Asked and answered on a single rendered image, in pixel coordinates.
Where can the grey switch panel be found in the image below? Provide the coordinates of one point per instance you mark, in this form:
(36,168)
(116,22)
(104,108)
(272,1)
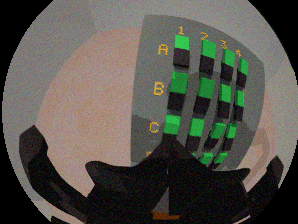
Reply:
(199,85)

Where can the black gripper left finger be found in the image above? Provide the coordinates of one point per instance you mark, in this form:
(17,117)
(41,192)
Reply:
(147,179)

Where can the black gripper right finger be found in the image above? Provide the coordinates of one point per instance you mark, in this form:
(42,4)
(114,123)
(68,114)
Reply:
(190,180)

